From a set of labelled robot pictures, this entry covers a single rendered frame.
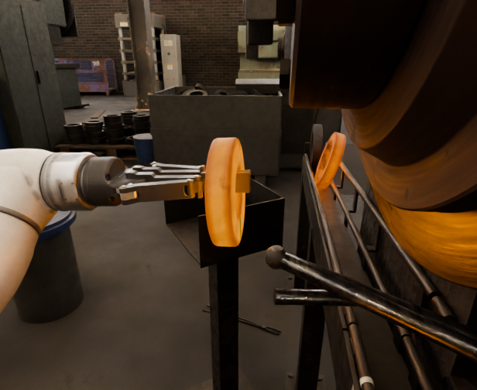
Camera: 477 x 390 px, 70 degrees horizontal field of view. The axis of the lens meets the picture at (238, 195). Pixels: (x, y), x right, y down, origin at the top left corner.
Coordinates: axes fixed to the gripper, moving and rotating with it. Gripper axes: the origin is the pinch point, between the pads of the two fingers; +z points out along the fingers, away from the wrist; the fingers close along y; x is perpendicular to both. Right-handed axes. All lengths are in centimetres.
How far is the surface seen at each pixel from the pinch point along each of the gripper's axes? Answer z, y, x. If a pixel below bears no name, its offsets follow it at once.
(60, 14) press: -429, -652, 119
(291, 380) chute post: 10, -38, -84
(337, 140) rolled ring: 24, -59, -8
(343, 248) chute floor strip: 20.5, -19.0, -21.7
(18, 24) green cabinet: -228, -264, 57
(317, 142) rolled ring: 20, -80, -13
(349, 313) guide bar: 16.4, 10.4, -13.8
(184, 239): -15.8, -24.6, -23.5
